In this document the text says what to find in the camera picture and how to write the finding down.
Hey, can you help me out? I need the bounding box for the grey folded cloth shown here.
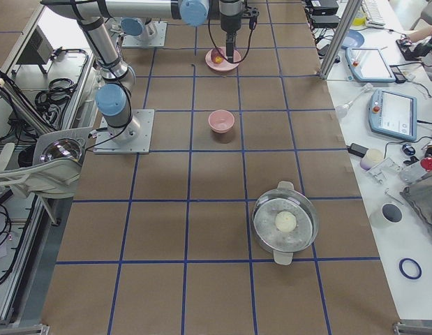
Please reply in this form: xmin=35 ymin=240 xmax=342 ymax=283
xmin=400 ymin=172 xmax=432 ymax=238

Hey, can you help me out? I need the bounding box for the teach pendant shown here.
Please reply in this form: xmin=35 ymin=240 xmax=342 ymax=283
xmin=368 ymin=89 xmax=417 ymax=142
xmin=345 ymin=47 xmax=396 ymax=83

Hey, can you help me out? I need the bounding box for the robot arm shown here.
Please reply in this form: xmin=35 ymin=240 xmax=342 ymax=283
xmin=41 ymin=1 xmax=259 ymax=70
xmin=68 ymin=1 xmax=139 ymax=143

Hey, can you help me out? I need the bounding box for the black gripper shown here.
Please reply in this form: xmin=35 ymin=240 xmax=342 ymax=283
xmin=219 ymin=0 xmax=260 ymax=63

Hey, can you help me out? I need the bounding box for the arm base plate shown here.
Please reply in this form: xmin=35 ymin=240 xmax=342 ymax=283
xmin=91 ymin=109 xmax=155 ymax=154
xmin=122 ymin=21 xmax=167 ymax=49

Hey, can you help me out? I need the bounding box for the pink plate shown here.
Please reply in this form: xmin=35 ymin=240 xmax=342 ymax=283
xmin=205 ymin=50 xmax=239 ymax=73

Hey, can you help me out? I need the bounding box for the pink bowl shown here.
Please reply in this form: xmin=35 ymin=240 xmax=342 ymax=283
xmin=208 ymin=110 xmax=235 ymax=134

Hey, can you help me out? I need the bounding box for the white steamed bun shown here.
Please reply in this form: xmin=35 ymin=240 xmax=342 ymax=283
xmin=275 ymin=211 xmax=297 ymax=232

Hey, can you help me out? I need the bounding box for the purple white cup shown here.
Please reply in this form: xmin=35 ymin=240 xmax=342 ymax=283
xmin=359 ymin=149 xmax=384 ymax=170

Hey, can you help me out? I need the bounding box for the red apple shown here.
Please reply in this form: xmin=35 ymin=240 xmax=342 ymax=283
xmin=210 ymin=47 xmax=225 ymax=64

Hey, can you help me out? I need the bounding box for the black power adapter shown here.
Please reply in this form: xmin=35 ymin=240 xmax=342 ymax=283
xmin=347 ymin=143 xmax=368 ymax=158

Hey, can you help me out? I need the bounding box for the blue plate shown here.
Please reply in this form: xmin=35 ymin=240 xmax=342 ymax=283
xmin=341 ymin=29 xmax=364 ymax=50

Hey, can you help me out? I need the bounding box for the aluminium frame post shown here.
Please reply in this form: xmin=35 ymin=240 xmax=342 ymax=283
xmin=318 ymin=0 xmax=362 ymax=80

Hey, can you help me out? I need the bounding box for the glass dome lid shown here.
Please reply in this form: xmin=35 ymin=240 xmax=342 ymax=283
xmin=39 ymin=137 xmax=83 ymax=163

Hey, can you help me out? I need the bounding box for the near teach pendant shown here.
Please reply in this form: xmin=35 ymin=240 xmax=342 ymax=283
xmin=368 ymin=89 xmax=417 ymax=142

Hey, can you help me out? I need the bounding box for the blue rubber ring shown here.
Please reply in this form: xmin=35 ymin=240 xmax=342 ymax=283
xmin=399 ymin=258 xmax=422 ymax=280

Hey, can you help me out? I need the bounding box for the far teach pendant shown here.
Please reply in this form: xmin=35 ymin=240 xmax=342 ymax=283
xmin=345 ymin=47 xmax=396 ymax=83

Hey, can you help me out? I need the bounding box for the steel steamer pot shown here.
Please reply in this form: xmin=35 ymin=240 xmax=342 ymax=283
xmin=251 ymin=181 xmax=319 ymax=265

